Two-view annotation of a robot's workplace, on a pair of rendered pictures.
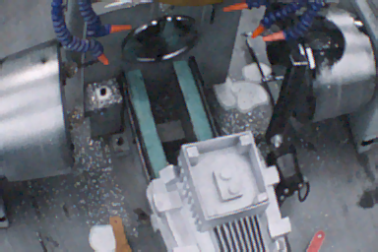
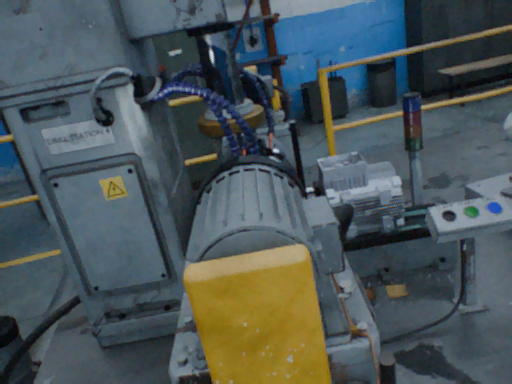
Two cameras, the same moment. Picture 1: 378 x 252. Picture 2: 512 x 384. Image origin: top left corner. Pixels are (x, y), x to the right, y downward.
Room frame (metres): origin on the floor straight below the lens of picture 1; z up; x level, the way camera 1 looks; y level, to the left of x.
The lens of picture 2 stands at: (0.11, 1.08, 1.58)
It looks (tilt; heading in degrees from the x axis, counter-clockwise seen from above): 22 degrees down; 298
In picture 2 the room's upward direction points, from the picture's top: 12 degrees counter-clockwise
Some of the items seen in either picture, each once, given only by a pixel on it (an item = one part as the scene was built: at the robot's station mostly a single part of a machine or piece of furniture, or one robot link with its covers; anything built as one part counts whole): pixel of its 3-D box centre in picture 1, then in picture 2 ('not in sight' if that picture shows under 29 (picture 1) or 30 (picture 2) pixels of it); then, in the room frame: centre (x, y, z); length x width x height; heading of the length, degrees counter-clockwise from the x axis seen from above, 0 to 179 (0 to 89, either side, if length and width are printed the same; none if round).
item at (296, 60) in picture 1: (286, 101); (298, 160); (0.60, -0.14, 1.12); 0.04 x 0.03 x 0.26; 26
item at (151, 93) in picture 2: not in sight; (124, 97); (0.76, 0.35, 1.46); 0.18 x 0.11 x 0.13; 26
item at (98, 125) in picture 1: (102, 106); not in sight; (0.67, 0.17, 0.86); 0.07 x 0.06 x 0.12; 116
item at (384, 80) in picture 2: not in sight; (382, 83); (1.27, -5.25, 0.30); 0.39 x 0.39 x 0.60
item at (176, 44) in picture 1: (161, 39); not in sight; (0.74, 0.08, 1.02); 0.15 x 0.02 x 0.15; 116
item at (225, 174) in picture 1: (224, 186); (342, 172); (0.45, -0.07, 1.11); 0.12 x 0.11 x 0.07; 26
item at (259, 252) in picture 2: not in sight; (294, 313); (0.35, 0.59, 1.16); 0.33 x 0.26 x 0.42; 116
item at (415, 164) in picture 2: not in sight; (414, 153); (0.30, -0.47, 1.01); 0.08 x 0.08 x 0.42; 26
